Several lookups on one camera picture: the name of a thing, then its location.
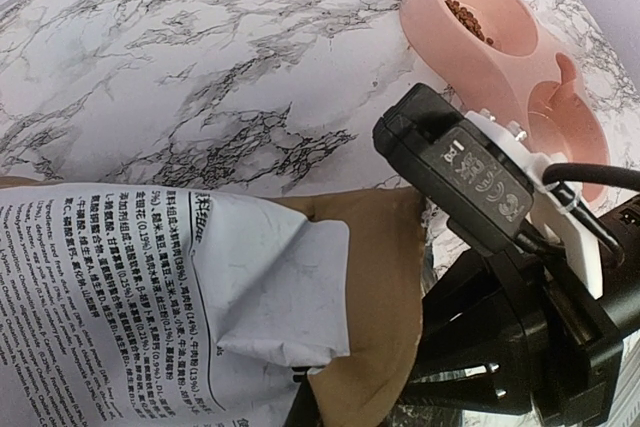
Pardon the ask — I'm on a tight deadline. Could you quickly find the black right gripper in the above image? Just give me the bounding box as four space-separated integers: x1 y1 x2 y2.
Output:
404 247 623 426

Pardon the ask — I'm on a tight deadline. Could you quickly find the pink double pet bowl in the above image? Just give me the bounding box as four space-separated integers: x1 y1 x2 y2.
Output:
400 0 610 165

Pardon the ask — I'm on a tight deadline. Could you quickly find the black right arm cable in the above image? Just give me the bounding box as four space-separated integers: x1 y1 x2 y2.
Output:
514 161 640 268

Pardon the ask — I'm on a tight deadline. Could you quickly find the brown dog food kibble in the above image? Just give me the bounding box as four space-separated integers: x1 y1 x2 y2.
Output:
445 0 495 46

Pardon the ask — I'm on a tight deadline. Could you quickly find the brown white dog food bag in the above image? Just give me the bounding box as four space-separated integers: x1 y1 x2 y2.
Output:
1 178 426 426

